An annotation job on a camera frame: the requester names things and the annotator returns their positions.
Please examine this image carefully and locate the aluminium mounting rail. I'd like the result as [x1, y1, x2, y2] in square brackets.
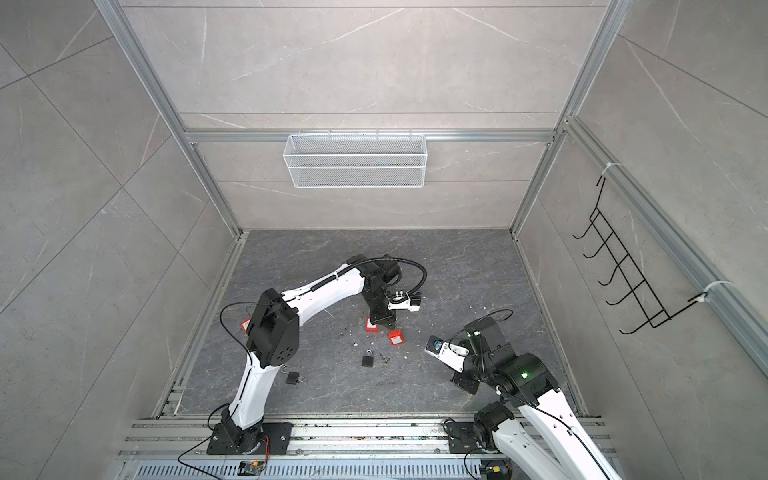
[116, 416, 616, 460]

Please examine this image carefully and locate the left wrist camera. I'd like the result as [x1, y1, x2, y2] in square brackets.
[388, 291, 422, 312]

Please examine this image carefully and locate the black wire hook rack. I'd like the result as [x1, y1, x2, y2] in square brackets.
[572, 176, 708, 336]

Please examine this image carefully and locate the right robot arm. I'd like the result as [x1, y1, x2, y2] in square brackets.
[428, 312, 620, 479]

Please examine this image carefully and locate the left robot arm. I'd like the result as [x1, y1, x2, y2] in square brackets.
[194, 255, 428, 456]

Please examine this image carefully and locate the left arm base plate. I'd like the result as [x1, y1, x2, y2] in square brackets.
[206, 422, 293, 456]

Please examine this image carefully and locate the white wire mesh basket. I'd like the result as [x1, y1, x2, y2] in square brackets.
[283, 133, 428, 189]

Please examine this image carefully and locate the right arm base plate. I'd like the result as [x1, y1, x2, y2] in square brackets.
[441, 418, 493, 454]

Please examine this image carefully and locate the white slotted cable duct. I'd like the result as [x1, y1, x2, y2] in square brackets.
[134, 458, 482, 479]

